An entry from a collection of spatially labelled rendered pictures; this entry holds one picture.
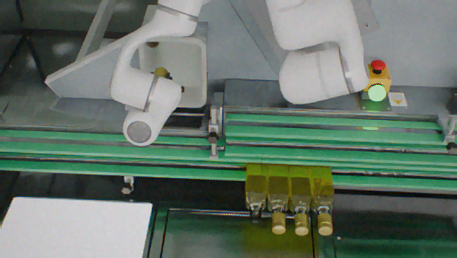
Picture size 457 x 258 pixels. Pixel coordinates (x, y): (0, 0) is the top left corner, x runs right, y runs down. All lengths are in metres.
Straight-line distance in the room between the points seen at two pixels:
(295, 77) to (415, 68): 0.61
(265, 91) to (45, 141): 0.63
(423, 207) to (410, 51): 0.48
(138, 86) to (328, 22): 0.38
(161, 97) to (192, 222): 0.56
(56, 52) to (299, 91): 1.41
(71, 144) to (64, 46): 0.82
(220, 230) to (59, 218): 0.45
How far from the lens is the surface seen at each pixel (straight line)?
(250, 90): 1.55
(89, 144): 1.59
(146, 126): 1.14
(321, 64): 1.08
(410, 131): 1.54
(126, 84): 1.11
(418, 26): 1.56
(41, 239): 1.61
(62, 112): 1.68
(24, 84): 2.19
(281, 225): 1.40
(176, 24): 1.08
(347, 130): 1.49
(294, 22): 1.07
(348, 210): 1.70
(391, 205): 1.74
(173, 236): 1.55
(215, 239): 1.54
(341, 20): 1.06
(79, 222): 1.62
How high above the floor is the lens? 2.03
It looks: 48 degrees down
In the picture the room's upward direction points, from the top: 176 degrees counter-clockwise
